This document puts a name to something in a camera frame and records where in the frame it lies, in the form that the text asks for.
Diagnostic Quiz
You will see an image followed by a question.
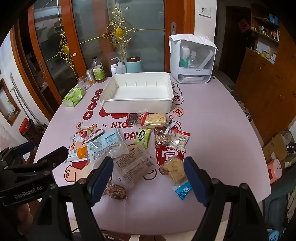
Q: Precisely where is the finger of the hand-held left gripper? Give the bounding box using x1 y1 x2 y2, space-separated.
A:
13 142 35 157
38 147 69 167

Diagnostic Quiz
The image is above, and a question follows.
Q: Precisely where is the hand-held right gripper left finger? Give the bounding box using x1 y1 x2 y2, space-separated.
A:
32 157 114 241

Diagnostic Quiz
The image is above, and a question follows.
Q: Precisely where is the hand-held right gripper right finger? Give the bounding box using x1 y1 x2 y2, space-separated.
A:
183 157 266 241

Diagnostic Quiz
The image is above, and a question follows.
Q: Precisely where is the small blue snack packet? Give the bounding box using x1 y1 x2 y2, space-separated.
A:
172 181 192 201

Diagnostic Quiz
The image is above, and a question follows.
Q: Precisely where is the clear nut snack packet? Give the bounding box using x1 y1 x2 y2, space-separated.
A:
103 182 130 204

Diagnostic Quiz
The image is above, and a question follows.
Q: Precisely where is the orange white snack packet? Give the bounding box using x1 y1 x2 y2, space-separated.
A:
65 147 89 163

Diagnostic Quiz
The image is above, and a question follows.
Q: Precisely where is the clear cracker packet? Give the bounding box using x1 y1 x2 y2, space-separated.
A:
159 156 187 183

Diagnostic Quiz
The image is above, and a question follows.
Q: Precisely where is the red white cartoon packet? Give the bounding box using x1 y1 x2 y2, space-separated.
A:
70 125 103 143

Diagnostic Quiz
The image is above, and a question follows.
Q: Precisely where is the light blue bread packet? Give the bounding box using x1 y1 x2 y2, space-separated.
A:
87 128 130 167

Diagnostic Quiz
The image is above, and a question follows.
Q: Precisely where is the clear printed bread packet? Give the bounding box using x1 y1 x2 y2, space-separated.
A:
114 147 156 189

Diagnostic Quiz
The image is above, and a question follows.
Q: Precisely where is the small white red packet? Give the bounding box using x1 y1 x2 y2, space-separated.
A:
168 130 191 153

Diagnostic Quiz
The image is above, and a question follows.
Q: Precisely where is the nut brittle clear packet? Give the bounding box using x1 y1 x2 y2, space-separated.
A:
154 127 173 147

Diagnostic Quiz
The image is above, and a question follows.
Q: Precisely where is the small green snack packet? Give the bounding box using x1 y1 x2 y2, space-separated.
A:
134 128 152 149

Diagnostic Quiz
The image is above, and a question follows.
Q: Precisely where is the dark dried fruit packet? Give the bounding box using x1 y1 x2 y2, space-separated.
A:
127 112 148 127

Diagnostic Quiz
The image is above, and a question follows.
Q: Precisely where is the rice cracker red packet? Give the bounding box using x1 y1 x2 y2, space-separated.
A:
140 112 170 129

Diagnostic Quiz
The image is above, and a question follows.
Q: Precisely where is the white plastic tray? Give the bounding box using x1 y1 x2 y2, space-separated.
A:
100 72 174 114

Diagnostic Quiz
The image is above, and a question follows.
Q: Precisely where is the red lid jar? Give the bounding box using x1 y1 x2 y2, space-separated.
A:
19 118 44 147

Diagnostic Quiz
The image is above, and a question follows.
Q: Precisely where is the pink printed tablecloth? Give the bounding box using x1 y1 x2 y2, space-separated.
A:
33 72 271 230

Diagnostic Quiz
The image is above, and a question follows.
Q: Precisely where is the green tissue pack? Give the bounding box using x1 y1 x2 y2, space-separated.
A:
62 87 85 107

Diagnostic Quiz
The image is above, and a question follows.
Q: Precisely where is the clear glass cup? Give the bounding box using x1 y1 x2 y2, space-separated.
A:
77 76 90 91

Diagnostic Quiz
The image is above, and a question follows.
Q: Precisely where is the pink plastic container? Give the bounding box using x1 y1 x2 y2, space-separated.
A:
267 159 282 183

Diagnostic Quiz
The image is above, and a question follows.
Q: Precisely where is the small metal can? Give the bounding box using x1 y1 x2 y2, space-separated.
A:
85 69 96 84

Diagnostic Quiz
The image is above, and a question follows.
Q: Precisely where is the green plastic chair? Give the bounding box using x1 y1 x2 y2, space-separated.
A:
264 178 296 232

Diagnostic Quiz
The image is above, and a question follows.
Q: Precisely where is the cardboard box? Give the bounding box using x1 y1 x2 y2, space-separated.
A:
262 131 296 163

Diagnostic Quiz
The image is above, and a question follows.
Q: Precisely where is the row of shoes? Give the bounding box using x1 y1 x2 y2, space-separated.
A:
231 89 255 122

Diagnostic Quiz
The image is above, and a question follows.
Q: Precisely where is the glass bottle green label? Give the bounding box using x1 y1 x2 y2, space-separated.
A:
92 56 106 83

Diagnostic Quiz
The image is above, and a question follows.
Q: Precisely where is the orange framed glass door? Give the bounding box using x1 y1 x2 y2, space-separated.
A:
10 0 84 121
72 0 196 77

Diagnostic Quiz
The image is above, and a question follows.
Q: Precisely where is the clear squeeze wash bottle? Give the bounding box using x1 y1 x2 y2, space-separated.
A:
110 57 126 76

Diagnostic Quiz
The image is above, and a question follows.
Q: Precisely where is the teal canister brown lid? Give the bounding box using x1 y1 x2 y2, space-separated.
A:
126 56 142 74

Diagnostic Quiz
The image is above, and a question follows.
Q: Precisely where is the clear plastic bottle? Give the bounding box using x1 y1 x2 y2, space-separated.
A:
188 52 199 68

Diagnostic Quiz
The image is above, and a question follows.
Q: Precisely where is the white teal bottle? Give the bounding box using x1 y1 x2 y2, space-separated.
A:
181 46 191 68

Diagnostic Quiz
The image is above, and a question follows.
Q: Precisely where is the wooden shelf cabinet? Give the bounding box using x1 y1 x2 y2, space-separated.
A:
233 3 296 151

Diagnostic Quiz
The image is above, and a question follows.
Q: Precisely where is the white storage organizer box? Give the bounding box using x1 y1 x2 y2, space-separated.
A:
168 34 219 84

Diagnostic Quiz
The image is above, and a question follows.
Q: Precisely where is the wooden picture frame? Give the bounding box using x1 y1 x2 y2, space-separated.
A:
0 77 21 127

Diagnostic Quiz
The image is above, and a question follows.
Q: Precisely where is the long metal handle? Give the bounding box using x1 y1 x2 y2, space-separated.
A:
10 72 40 123

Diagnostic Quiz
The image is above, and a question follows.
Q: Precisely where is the white wall switch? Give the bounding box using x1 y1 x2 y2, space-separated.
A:
199 5 212 18

